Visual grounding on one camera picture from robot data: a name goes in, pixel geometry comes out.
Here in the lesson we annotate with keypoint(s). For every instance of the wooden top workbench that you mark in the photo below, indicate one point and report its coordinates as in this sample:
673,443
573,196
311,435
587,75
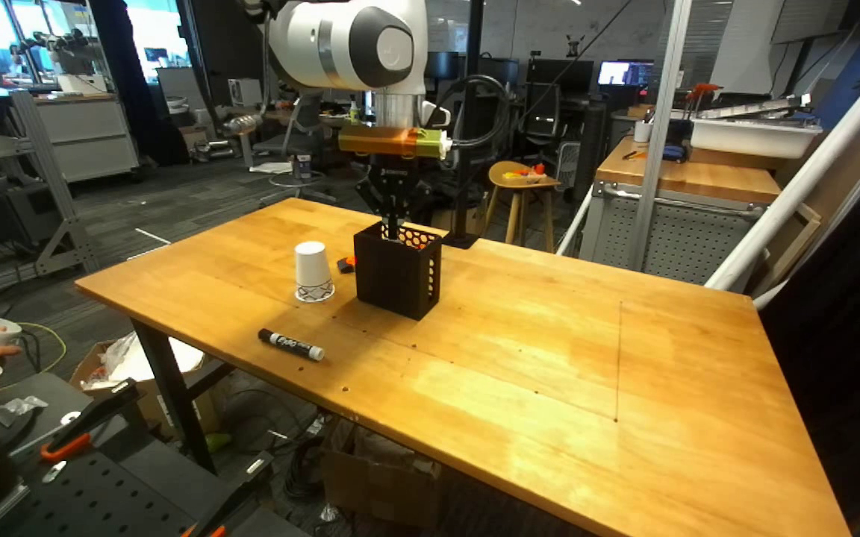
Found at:
688,197

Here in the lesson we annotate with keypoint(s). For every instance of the white paper cup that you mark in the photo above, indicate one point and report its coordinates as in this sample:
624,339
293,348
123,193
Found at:
311,272

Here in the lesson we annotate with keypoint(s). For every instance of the white tray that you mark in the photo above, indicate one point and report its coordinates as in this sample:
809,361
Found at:
753,135

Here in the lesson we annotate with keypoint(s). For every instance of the thin white leaning bar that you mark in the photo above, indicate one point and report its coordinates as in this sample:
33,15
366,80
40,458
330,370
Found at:
573,220

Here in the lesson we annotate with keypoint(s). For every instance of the white cabinet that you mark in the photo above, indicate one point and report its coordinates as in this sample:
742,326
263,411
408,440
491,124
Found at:
88,135

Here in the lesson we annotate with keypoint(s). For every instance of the white frame post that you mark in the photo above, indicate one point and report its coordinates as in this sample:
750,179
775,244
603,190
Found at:
665,130

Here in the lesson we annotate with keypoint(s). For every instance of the black vertical pole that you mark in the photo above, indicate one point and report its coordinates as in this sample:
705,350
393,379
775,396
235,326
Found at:
473,39

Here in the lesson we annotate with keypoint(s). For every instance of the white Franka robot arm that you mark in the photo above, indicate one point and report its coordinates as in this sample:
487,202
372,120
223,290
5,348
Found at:
344,47

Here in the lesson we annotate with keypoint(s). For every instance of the black perforated box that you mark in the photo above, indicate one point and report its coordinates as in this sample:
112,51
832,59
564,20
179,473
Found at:
399,272

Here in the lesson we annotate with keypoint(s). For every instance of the black pegboard plate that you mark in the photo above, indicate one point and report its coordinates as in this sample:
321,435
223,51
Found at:
103,497

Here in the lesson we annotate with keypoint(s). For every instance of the white diagonal frame bar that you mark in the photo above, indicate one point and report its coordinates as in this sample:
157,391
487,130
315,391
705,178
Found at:
808,165

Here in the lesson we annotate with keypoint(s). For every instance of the white plastic bag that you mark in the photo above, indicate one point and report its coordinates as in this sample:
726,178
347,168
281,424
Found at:
136,360

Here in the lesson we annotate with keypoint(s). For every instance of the silver foil packet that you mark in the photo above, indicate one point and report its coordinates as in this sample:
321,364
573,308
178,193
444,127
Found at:
17,411

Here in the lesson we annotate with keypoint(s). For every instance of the black white marker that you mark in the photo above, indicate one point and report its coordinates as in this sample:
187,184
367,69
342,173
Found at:
290,344

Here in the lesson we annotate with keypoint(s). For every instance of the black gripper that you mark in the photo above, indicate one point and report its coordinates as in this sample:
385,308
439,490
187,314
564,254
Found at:
394,179

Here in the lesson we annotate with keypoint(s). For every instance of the grey metal shelf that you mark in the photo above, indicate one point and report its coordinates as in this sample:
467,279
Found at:
12,190

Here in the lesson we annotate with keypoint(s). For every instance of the orange black tool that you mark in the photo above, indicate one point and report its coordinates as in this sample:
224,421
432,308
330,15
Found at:
347,263

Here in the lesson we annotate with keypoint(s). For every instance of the cardboard box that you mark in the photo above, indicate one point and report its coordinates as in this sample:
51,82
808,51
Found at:
379,488

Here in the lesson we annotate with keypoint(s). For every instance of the computer monitor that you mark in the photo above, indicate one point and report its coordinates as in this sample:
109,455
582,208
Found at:
624,74

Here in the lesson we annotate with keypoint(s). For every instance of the round wooden stool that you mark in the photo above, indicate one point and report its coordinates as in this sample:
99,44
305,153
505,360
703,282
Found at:
520,190

